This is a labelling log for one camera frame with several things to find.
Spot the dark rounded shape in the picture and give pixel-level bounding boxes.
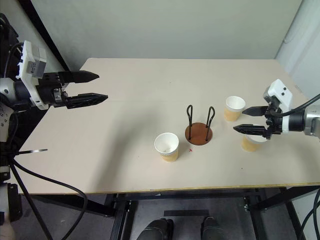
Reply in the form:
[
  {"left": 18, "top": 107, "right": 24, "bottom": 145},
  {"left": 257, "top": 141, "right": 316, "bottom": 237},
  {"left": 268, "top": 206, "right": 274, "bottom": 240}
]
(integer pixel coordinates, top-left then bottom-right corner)
[
  {"left": 200, "top": 216, "right": 226, "bottom": 240},
  {"left": 136, "top": 217, "right": 175, "bottom": 240}
]

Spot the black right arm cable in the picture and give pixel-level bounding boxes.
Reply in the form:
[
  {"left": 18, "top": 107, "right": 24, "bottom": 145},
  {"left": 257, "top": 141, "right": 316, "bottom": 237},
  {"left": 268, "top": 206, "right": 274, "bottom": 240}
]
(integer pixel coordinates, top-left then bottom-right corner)
[{"left": 273, "top": 93, "right": 320, "bottom": 117}]

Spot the black metal table frame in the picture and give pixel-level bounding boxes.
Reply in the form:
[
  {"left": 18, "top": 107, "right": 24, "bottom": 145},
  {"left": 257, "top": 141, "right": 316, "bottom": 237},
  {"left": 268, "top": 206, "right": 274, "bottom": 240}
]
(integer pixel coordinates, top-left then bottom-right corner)
[{"left": 18, "top": 185, "right": 320, "bottom": 240}]

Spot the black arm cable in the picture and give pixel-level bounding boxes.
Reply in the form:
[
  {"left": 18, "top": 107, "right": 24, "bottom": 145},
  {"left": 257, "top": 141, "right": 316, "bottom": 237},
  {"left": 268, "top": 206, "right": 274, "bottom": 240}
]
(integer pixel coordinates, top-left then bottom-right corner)
[
  {"left": 3, "top": 42, "right": 26, "bottom": 79},
  {"left": 273, "top": 93, "right": 320, "bottom": 117}
]

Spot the paper cup with ribbed sleeve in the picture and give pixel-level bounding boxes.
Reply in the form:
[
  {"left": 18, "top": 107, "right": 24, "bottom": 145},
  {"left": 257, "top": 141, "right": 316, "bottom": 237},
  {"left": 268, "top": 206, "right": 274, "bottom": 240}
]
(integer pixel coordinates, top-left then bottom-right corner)
[
  {"left": 240, "top": 134, "right": 269, "bottom": 153},
  {"left": 154, "top": 132, "right": 180, "bottom": 164},
  {"left": 223, "top": 95, "right": 247, "bottom": 123}
]

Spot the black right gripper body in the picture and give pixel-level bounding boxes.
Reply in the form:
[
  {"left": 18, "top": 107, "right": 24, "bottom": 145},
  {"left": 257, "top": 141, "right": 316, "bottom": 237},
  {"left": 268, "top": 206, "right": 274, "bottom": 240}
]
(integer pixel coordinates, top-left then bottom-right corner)
[{"left": 264, "top": 97, "right": 285, "bottom": 140}]

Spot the black cable tie strip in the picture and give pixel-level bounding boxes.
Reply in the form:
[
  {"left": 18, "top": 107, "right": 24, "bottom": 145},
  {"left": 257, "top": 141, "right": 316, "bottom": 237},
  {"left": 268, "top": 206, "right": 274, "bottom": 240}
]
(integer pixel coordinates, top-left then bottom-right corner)
[{"left": 17, "top": 148, "right": 49, "bottom": 155}]

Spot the black wall trim strip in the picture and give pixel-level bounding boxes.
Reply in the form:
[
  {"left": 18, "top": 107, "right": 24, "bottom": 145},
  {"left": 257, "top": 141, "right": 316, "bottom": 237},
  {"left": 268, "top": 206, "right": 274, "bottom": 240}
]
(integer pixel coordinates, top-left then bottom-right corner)
[{"left": 16, "top": 0, "right": 71, "bottom": 73}]

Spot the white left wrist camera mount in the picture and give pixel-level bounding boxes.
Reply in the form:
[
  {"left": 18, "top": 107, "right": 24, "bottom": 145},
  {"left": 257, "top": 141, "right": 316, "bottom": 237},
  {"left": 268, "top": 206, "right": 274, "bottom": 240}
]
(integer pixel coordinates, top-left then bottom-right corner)
[{"left": 14, "top": 40, "right": 50, "bottom": 110}]

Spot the black hanging cable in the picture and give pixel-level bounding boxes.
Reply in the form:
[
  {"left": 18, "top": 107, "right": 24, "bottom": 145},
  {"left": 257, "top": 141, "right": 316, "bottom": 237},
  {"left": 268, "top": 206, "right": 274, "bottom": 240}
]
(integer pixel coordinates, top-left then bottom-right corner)
[{"left": 299, "top": 187, "right": 320, "bottom": 240}]

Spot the black and white robot body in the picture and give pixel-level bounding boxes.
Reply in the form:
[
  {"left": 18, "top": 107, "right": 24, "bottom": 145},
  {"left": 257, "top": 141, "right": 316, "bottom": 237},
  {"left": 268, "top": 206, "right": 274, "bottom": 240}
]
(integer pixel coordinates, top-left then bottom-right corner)
[{"left": 0, "top": 99, "right": 24, "bottom": 240}]

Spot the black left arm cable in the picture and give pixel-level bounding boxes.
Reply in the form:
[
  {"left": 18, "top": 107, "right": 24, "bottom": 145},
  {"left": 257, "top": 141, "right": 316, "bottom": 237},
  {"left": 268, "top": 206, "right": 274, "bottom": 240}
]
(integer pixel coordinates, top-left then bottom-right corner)
[{"left": 3, "top": 42, "right": 26, "bottom": 79}]

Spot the wooden cup holder stand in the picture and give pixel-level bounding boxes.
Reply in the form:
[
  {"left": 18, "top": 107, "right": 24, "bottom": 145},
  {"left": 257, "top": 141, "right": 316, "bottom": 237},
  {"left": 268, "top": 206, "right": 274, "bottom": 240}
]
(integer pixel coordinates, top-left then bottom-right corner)
[{"left": 184, "top": 104, "right": 217, "bottom": 146}]

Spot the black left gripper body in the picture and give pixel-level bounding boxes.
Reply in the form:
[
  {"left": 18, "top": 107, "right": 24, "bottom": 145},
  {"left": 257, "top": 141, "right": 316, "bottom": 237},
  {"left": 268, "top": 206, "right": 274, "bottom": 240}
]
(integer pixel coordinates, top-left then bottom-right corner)
[{"left": 34, "top": 71, "right": 70, "bottom": 109}]

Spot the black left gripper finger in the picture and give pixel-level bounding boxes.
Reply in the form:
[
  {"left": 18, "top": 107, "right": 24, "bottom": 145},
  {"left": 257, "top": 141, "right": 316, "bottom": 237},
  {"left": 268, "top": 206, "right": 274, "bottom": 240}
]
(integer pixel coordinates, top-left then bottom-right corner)
[
  {"left": 58, "top": 70, "right": 100, "bottom": 85},
  {"left": 66, "top": 93, "right": 109, "bottom": 110}
]

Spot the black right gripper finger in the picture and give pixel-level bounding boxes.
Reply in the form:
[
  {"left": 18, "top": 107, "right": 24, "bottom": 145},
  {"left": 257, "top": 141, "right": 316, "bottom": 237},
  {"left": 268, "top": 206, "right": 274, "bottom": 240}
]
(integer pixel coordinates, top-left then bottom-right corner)
[
  {"left": 232, "top": 123, "right": 267, "bottom": 138},
  {"left": 241, "top": 105, "right": 270, "bottom": 117}
]

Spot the black floor strip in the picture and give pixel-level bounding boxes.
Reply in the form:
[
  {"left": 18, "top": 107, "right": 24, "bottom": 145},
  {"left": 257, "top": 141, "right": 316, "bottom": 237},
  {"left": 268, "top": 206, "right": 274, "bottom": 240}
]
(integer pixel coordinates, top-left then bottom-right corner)
[{"left": 163, "top": 209, "right": 210, "bottom": 218}]

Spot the thick black cable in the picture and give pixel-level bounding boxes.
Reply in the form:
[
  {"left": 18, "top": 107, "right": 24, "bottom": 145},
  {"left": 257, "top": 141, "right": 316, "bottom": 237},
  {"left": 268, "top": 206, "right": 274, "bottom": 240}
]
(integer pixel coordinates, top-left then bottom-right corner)
[{"left": 7, "top": 149, "right": 89, "bottom": 240}]

